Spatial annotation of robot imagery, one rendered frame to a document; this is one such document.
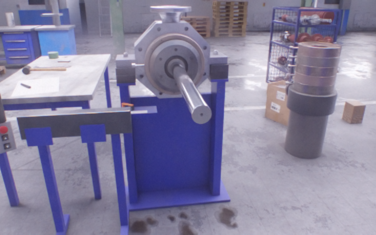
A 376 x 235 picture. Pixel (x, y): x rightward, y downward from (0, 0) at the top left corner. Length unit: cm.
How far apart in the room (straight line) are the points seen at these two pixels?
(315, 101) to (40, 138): 223
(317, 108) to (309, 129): 23
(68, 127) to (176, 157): 90
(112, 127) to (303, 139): 193
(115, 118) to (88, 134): 18
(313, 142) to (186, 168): 132
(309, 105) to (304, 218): 104
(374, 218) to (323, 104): 101
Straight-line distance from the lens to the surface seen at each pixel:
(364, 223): 255
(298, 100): 293
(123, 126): 178
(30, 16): 1260
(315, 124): 303
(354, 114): 422
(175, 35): 181
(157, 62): 178
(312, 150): 315
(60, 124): 182
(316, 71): 287
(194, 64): 181
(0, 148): 139
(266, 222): 230
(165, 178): 243
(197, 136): 229
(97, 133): 180
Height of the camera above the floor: 148
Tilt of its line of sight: 22 degrees down
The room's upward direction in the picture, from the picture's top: straight up
